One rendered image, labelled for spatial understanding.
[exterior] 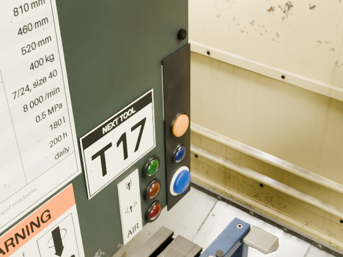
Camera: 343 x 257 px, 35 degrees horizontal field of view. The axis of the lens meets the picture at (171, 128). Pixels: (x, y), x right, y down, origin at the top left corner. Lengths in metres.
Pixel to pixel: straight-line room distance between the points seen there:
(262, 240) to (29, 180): 0.76
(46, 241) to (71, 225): 0.03
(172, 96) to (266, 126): 0.95
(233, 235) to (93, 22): 0.76
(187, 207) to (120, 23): 1.34
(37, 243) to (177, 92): 0.21
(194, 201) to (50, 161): 1.33
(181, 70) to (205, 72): 0.96
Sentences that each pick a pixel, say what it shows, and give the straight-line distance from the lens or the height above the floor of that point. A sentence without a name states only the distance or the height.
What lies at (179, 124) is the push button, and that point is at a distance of 0.57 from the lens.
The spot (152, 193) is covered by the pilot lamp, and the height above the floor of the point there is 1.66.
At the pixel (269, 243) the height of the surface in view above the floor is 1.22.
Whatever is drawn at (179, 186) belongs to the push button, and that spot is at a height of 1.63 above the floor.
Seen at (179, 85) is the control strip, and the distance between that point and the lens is 0.56.
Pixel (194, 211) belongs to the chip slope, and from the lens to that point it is 1.75.
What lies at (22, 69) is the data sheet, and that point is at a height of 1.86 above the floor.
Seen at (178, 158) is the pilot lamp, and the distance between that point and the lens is 0.60.
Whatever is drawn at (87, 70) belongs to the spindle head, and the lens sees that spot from 0.44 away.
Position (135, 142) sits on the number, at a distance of 0.53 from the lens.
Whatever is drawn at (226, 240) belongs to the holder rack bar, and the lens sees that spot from 1.12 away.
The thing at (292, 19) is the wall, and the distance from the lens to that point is 1.30.
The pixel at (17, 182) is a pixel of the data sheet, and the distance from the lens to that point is 0.43.
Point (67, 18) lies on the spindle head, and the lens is 0.41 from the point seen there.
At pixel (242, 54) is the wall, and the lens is 1.41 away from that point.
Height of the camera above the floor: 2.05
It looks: 36 degrees down
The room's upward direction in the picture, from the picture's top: 1 degrees counter-clockwise
